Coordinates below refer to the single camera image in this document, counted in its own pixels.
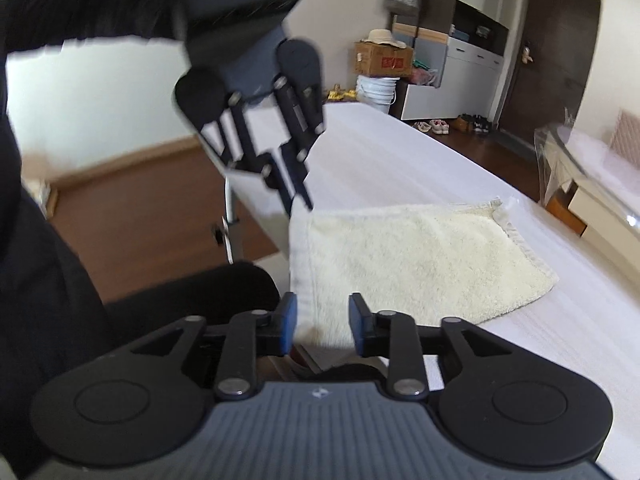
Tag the white plastic bucket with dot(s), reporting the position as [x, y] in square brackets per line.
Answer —
[377, 94]

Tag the person's left forearm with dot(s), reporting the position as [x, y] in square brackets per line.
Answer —
[90, 0]

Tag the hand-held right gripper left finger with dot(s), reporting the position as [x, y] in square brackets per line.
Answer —
[288, 322]

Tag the white cabinet unit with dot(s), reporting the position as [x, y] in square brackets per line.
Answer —
[475, 75]

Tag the person's torso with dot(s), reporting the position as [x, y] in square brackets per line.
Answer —
[40, 285]

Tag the person's leg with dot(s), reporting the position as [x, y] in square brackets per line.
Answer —
[200, 290]

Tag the straw hat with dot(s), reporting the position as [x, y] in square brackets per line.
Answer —
[384, 37]

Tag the cream terry towel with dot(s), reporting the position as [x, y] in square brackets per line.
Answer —
[415, 260]

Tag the metal table leg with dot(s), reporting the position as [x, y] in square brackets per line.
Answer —
[231, 220]

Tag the patterned back chair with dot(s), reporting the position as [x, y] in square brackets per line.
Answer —
[627, 140]

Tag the yellow toy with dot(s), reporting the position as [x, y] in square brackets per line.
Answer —
[341, 95]

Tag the dark wooden door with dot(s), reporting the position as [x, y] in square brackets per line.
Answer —
[555, 60]

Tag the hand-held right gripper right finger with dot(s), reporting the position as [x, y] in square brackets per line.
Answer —
[358, 322]

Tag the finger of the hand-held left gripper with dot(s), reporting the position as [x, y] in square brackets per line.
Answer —
[302, 125]
[245, 135]

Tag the colourful cloth pile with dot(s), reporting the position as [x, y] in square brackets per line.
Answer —
[425, 72]

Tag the cardboard box red print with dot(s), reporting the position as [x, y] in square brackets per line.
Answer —
[384, 60]

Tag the row of shoes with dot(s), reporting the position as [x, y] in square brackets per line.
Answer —
[452, 125]

